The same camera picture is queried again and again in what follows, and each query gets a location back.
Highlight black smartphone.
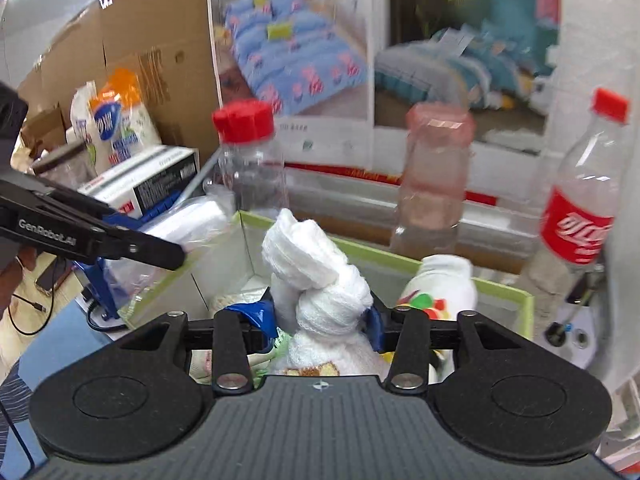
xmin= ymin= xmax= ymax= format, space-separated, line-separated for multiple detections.
xmin=36 ymin=257 xmax=73 ymax=296

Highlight bedding poster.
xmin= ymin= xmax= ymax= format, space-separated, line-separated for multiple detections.
xmin=207 ymin=0 xmax=561 ymax=192

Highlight white black small carton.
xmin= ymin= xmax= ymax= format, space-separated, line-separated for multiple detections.
xmin=78 ymin=145 xmax=200 ymax=219

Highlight white sock colourful dots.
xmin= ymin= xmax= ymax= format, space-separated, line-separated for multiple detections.
xmin=396 ymin=255 xmax=477 ymax=321

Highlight blue table cloth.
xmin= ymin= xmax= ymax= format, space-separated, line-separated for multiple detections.
xmin=1 ymin=301 xmax=111 ymax=479

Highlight blue metal machine box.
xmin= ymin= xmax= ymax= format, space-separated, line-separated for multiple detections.
xmin=72 ymin=192 xmax=186 ymax=321

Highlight green cardboard box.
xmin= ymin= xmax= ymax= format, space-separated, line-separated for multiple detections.
xmin=105 ymin=207 xmax=533 ymax=338

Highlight pink clear plastic bottle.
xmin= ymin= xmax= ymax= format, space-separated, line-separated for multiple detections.
xmin=390 ymin=103 xmax=475 ymax=260

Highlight clear zip bag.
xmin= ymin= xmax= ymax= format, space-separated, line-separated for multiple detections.
xmin=103 ymin=184 xmax=236 ymax=309

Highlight cola bottle red label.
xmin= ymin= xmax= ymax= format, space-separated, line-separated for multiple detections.
xmin=515 ymin=88 xmax=630 ymax=321

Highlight black usb cable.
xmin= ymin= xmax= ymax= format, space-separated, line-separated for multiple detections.
xmin=6 ymin=291 xmax=57 ymax=337

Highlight red cap clear jar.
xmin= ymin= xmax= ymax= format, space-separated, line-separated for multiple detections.
xmin=212 ymin=100 xmax=288 ymax=219

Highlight white cream sock bundle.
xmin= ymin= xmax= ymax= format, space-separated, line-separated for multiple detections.
xmin=262 ymin=208 xmax=390 ymax=379

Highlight person's hand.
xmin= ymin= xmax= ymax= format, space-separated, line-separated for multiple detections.
xmin=0 ymin=247 xmax=37 ymax=313

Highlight tall clear plastic jar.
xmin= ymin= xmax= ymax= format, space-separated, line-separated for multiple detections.
xmin=30 ymin=140 xmax=96 ymax=190

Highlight orange white detergent bag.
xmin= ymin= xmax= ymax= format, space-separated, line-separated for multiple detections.
xmin=70 ymin=68 xmax=162 ymax=174

